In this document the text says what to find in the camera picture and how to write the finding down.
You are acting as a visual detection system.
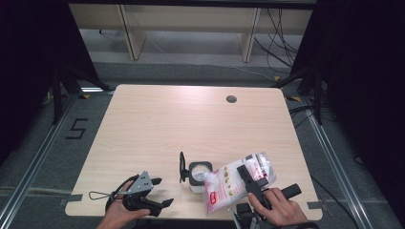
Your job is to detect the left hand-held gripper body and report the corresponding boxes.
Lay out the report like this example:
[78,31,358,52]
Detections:
[121,170,163,219]

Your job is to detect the black floor cable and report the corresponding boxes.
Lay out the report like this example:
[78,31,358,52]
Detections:
[309,176,361,229]

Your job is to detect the aluminium floor rail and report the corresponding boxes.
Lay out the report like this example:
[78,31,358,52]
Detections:
[0,91,81,229]
[300,94,374,229]

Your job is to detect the thin grey wire loop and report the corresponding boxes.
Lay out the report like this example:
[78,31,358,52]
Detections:
[88,190,115,201]

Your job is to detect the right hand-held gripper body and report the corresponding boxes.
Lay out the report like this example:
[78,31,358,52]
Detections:
[235,182,303,229]

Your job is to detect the red and white sugar bag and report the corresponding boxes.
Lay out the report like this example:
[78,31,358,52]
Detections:
[202,151,278,215]

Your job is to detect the person's left hand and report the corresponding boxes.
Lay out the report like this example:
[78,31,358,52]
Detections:
[96,179,151,229]

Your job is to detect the black tripod stand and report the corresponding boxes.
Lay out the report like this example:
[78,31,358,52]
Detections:
[271,65,330,126]
[50,61,113,126]

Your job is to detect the black curtain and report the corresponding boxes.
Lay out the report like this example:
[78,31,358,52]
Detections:
[289,0,405,220]
[0,0,100,163]

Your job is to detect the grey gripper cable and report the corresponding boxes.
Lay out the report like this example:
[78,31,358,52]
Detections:
[227,207,257,229]

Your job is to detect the person's right hand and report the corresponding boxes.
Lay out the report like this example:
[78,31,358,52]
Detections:
[247,186,309,228]

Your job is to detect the black floor cables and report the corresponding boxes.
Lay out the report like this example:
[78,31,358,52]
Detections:
[288,104,320,129]

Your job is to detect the hanging black cables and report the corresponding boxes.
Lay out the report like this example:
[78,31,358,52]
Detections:
[253,8,304,70]

